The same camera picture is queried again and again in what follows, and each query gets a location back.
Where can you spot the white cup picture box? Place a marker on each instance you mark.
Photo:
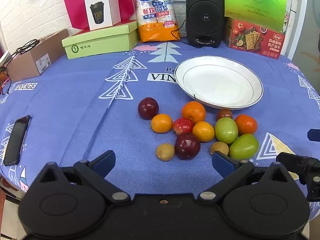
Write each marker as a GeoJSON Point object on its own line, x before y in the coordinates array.
{"type": "Point", "coordinates": [102, 10]}

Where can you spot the shiny green gift box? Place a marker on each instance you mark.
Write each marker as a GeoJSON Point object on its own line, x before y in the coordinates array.
{"type": "Point", "coordinates": [255, 2]}

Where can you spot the small orange kumquat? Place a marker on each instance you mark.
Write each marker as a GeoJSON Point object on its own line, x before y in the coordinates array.
{"type": "Point", "coordinates": [203, 131]}
{"type": "Point", "coordinates": [162, 123]}

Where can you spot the red cracker box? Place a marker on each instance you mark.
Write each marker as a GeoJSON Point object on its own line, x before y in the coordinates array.
{"type": "Point", "coordinates": [255, 40]}

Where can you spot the black speaker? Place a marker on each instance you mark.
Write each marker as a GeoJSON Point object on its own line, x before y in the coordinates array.
{"type": "Point", "coordinates": [205, 15]}

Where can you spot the pink paper bag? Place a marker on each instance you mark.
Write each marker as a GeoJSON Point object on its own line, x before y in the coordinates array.
{"type": "Point", "coordinates": [71, 5]}

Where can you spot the green jujube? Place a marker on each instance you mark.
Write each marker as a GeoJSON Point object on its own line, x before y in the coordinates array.
{"type": "Point", "coordinates": [243, 146]}
{"type": "Point", "coordinates": [226, 130]}

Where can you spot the blue printed tablecloth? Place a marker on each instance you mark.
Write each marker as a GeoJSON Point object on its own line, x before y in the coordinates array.
{"type": "Point", "coordinates": [75, 105]}

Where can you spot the black smartphone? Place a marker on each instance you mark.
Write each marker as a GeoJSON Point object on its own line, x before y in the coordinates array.
{"type": "Point", "coordinates": [16, 140]}

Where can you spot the large dark red plum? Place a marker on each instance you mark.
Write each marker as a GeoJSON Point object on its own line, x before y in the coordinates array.
{"type": "Point", "coordinates": [187, 146]}

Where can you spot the small red fruit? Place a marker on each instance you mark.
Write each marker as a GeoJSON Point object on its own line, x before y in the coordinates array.
{"type": "Point", "coordinates": [182, 126]}

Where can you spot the small dark brown fruit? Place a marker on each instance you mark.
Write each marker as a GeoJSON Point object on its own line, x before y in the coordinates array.
{"type": "Point", "coordinates": [224, 114]}

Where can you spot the orange paper cup package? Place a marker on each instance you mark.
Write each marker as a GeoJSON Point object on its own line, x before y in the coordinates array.
{"type": "Point", "coordinates": [156, 10]}

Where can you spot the brown cardboard box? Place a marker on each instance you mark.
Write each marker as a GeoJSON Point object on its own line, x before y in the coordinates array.
{"type": "Point", "coordinates": [32, 60]}

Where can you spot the brown longan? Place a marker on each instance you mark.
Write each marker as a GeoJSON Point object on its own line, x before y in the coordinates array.
{"type": "Point", "coordinates": [165, 151]}
{"type": "Point", "coordinates": [219, 147]}

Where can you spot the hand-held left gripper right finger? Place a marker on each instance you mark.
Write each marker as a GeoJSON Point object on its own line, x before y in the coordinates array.
{"type": "Point", "coordinates": [222, 161]}

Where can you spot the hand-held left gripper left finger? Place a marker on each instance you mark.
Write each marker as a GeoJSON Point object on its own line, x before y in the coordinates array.
{"type": "Point", "coordinates": [106, 160]}

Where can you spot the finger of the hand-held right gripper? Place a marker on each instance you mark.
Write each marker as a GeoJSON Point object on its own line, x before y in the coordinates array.
{"type": "Point", "coordinates": [292, 161]}
{"type": "Point", "coordinates": [314, 135]}

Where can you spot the large orange tangerine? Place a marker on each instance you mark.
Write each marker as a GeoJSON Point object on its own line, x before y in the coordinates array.
{"type": "Point", "coordinates": [193, 112]}
{"type": "Point", "coordinates": [247, 124]}

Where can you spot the green shoe box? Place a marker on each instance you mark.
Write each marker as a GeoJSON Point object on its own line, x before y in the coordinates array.
{"type": "Point", "coordinates": [100, 41]}

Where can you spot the white plate with blue rim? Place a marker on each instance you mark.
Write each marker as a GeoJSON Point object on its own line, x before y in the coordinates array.
{"type": "Point", "coordinates": [220, 82]}

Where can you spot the small dark purple plum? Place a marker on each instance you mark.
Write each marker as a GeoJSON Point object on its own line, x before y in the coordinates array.
{"type": "Point", "coordinates": [148, 108]}

